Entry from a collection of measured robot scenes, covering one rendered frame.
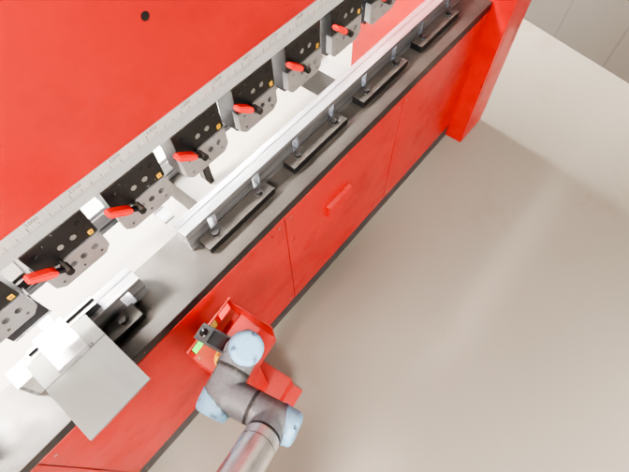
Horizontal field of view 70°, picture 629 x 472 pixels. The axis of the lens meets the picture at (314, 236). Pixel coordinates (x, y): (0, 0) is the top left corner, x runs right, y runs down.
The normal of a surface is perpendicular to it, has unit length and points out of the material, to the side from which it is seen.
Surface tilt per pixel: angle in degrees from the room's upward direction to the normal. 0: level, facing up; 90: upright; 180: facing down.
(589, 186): 0
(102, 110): 90
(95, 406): 0
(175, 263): 0
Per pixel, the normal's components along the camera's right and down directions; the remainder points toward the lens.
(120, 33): 0.77, 0.55
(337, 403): -0.01, -0.49
